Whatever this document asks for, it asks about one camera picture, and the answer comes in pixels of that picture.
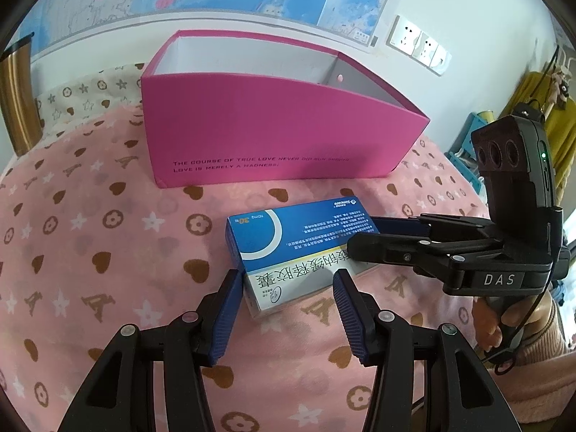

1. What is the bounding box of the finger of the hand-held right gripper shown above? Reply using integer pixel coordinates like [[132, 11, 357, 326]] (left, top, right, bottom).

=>
[[373, 213, 492, 244], [347, 233, 492, 285]]

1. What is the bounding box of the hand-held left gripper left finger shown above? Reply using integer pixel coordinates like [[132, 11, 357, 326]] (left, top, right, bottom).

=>
[[56, 269, 244, 432]]

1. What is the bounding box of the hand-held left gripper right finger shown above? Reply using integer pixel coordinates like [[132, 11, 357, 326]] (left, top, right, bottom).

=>
[[332, 268, 523, 432]]

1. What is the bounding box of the blue and white medicine box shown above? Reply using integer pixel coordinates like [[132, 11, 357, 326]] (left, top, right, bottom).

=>
[[225, 195, 383, 320]]

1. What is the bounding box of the pink cardboard box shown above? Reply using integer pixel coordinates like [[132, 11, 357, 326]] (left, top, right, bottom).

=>
[[140, 30, 430, 188]]

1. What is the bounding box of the person's right forearm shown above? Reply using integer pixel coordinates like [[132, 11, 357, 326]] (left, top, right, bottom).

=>
[[504, 294, 576, 424]]

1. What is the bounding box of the person's right hand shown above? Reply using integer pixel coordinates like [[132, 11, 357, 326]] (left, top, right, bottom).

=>
[[472, 292, 552, 355]]

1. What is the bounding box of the blue plastic rack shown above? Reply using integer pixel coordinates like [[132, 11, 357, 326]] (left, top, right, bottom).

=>
[[447, 112, 493, 199]]

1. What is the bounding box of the yellow cloth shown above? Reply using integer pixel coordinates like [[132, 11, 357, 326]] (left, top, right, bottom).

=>
[[524, 69, 576, 149]]

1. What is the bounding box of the pink printed blanket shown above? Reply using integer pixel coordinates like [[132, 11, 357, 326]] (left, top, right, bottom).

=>
[[0, 101, 576, 432]]

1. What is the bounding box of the beige star printed cloth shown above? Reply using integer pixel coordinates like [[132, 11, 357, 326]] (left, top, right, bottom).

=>
[[36, 62, 149, 120]]

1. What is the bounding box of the gold tumbler with black lid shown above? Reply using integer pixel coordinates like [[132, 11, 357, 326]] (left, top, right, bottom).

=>
[[0, 33, 43, 156]]

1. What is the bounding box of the black cable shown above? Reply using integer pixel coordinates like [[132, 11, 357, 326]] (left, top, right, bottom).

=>
[[492, 274, 554, 374]]

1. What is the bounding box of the white wall switch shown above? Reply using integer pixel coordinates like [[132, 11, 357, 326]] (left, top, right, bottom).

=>
[[431, 46, 452, 76]]

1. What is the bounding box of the white wall socket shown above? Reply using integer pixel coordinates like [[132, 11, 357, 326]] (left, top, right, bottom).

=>
[[411, 31, 442, 64], [388, 14, 424, 51]]

